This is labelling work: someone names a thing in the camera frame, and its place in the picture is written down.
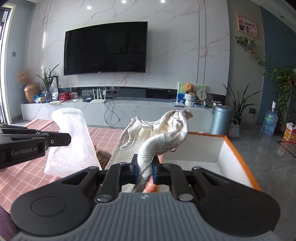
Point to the hanging green vine plant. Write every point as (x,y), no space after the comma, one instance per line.
(285,80)

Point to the white marble TV console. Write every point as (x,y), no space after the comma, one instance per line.
(112,113)

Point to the black wall television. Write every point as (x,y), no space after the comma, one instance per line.
(106,48)

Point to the blue water jug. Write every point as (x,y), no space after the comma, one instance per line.
(269,122)

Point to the framed wall picture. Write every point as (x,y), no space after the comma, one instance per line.
(246,26)

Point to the brown fluffy plush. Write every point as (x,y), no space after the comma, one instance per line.
(103,158)

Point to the white mesh cloth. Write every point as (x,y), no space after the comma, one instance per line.
(74,150)

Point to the white wifi router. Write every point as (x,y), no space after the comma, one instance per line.
(97,97)

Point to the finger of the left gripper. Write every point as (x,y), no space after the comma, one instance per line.
(56,139)

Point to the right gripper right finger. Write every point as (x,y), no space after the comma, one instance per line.
(160,172)

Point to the gold vase with dried flowers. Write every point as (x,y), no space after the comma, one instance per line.
(30,88)

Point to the orange white storage box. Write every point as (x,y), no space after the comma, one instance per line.
(215,153)

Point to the teddy bear on console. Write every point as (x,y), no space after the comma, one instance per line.
(190,95)

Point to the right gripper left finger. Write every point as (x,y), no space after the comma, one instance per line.
(134,169)

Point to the cream white towel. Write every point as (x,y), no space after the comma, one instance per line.
(151,138)

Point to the grey metal trash can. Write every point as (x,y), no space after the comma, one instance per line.
(222,117)

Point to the woven small basket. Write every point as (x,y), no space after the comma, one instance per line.
(234,129)

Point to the orange printed gift box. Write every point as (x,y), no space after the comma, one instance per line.
(290,133)

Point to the green potted floor plant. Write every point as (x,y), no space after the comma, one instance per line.
(239,102)

